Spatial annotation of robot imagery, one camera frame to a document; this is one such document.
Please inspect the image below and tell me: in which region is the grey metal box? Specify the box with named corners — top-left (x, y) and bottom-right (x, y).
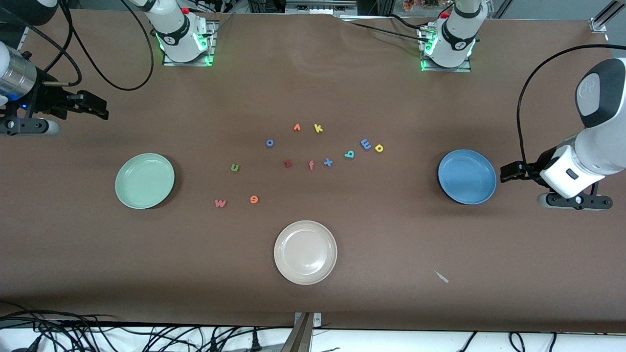
top-left (285, 0), bottom-right (358, 15)

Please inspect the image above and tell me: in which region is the orange decorative object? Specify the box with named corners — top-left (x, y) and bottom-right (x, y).
top-left (402, 0), bottom-right (441, 12)

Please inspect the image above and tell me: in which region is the beige plate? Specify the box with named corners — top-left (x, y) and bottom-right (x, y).
top-left (274, 220), bottom-right (338, 286)

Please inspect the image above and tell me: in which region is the light green plate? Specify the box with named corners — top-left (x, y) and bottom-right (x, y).
top-left (115, 153), bottom-right (176, 210)

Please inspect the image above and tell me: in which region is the metal table bracket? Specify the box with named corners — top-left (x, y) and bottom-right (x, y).
top-left (281, 312), bottom-right (323, 352)

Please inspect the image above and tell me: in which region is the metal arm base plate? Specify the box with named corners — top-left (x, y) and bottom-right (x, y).
top-left (420, 27), bottom-right (472, 73)
top-left (162, 20), bottom-right (217, 67)

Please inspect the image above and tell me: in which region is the blue plate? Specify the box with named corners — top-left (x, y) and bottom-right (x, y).
top-left (438, 149), bottom-right (497, 205)

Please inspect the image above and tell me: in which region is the long looping black arm cable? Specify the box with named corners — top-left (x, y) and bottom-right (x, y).
top-left (59, 0), bottom-right (155, 92)

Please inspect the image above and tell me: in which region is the black cable on table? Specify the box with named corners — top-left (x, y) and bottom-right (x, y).
top-left (340, 14), bottom-right (433, 41)

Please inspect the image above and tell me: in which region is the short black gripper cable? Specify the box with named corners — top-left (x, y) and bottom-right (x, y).
top-left (19, 24), bottom-right (83, 88)

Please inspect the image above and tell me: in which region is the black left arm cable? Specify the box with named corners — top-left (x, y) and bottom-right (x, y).
top-left (516, 44), bottom-right (626, 169)

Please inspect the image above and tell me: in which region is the aluminium frame profile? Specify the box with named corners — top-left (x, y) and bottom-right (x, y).
top-left (589, 0), bottom-right (626, 34)

